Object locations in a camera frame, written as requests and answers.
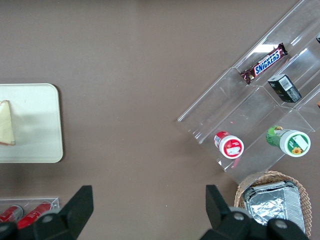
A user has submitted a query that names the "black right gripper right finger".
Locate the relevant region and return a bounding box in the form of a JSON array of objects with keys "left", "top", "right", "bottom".
[{"left": 199, "top": 184, "right": 271, "bottom": 240}]

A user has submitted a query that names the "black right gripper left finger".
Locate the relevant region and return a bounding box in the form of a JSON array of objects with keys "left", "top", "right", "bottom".
[{"left": 17, "top": 184, "right": 95, "bottom": 240}]

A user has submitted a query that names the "triangular sandwich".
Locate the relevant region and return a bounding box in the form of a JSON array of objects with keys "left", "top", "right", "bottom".
[{"left": 0, "top": 99, "right": 16, "bottom": 147}]

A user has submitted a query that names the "deep tan wicker basket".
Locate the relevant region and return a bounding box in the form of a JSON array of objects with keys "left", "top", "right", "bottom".
[{"left": 233, "top": 170, "right": 314, "bottom": 239}]

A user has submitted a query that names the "cream rectangular plastic tray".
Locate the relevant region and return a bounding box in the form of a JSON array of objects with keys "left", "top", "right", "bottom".
[{"left": 0, "top": 83, "right": 64, "bottom": 164}]

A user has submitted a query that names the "red cola bottle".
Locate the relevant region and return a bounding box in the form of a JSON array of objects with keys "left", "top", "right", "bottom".
[
  {"left": 0, "top": 204, "right": 25, "bottom": 224},
  {"left": 16, "top": 201, "right": 55, "bottom": 230}
]

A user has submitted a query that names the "clear acrylic bottle rack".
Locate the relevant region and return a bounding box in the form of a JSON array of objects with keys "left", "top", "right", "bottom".
[{"left": 0, "top": 196, "right": 61, "bottom": 222}]

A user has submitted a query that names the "silver foil container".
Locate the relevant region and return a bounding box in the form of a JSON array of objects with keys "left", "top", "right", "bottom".
[{"left": 241, "top": 180, "right": 307, "bottom": 236}]

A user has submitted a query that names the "red lidded cup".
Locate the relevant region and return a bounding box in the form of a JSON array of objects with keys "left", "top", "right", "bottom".
[{"left": 213, "top": 130, "right": 245, "bottom": 160}]

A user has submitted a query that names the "green lidded cup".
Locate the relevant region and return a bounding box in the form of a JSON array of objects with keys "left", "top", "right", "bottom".
[{"left": 265, "top": 125, "right": 312, "bottom": 158}]

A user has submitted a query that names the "clear acrylic step shelf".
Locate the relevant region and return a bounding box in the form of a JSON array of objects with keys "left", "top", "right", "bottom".
[{"left": 176, "top": 0, "right": 320, "bottom": 185}]

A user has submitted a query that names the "small black carton box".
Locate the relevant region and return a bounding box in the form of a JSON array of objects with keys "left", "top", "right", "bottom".
[{"left": 267, "top": 73, "right": 303, "bottom": 104}]

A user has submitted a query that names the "brown Snickers bar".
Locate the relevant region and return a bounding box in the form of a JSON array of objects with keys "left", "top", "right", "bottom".
[{"left": 239, "top": 42, "right": 289, "bottom": 85}]

